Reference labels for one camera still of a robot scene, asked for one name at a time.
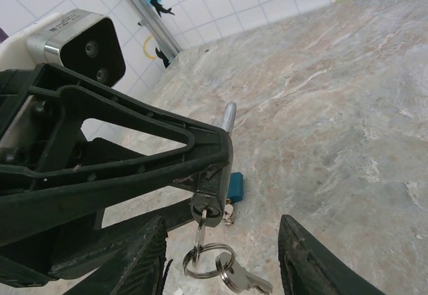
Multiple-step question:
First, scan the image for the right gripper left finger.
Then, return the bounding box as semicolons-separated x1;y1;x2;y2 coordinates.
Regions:
112;215;173;295

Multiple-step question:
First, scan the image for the aluminium frame post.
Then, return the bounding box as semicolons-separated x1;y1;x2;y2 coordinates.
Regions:
110;0;184;62

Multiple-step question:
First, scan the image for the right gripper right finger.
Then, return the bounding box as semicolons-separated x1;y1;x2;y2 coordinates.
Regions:
277;213;387;295

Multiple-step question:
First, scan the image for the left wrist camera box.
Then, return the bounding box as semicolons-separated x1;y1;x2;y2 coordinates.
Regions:
0;8;127;87

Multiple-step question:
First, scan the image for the blue padlock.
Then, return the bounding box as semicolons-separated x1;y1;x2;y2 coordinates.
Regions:
228;171;245;205

